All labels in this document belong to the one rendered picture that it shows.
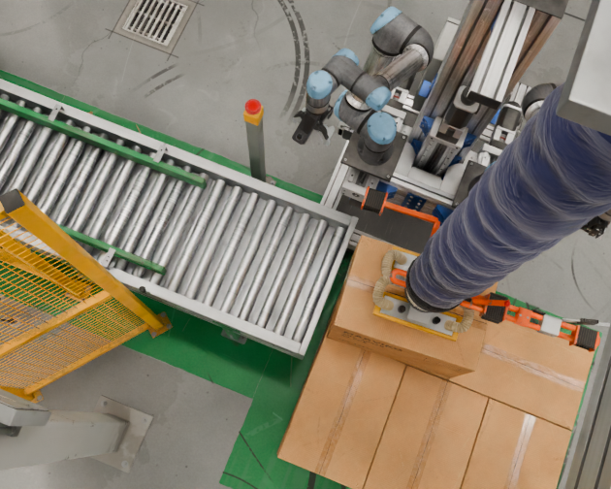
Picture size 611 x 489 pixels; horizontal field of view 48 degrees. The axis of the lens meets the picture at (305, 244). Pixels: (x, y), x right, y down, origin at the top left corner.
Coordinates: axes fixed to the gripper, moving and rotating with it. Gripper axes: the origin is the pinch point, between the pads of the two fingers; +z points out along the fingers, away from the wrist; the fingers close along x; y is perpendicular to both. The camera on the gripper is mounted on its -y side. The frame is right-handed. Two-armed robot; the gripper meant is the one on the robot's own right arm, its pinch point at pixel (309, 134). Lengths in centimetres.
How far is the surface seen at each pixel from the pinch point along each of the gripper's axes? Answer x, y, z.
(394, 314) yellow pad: -61, -24, 42
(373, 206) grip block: -30.6, 2.3, 28.3
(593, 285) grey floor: -146, 82, 148
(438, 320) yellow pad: -76, -16, 39
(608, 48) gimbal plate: -56, -19, -138
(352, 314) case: -48, -32, 55
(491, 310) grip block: -89, -4, 29
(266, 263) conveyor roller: -1, -28, 94
